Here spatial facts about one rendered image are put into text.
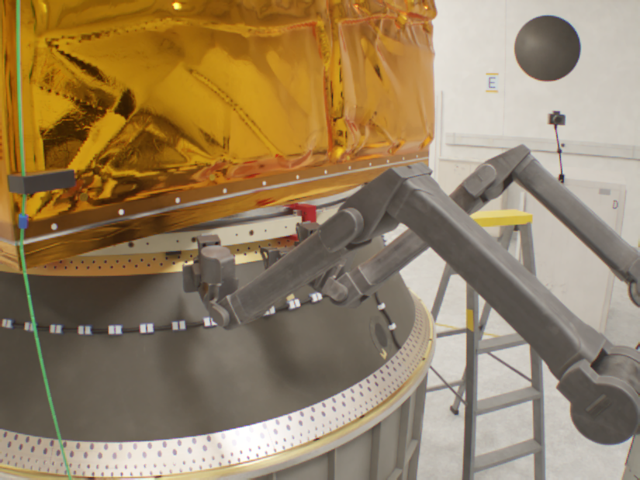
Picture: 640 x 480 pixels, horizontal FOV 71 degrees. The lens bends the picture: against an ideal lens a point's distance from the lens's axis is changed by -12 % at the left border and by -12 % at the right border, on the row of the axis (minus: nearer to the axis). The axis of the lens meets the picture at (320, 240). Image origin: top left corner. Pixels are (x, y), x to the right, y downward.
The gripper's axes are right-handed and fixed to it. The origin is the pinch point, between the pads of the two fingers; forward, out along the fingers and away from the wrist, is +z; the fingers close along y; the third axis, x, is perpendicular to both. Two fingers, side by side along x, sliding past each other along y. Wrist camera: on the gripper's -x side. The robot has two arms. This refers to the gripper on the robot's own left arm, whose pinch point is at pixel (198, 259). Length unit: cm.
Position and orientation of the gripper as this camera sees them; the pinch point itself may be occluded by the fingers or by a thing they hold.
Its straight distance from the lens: 117.1
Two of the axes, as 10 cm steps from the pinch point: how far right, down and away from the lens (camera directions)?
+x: -0.7, 9.1, 4.0
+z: -3.9, -3.9, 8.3
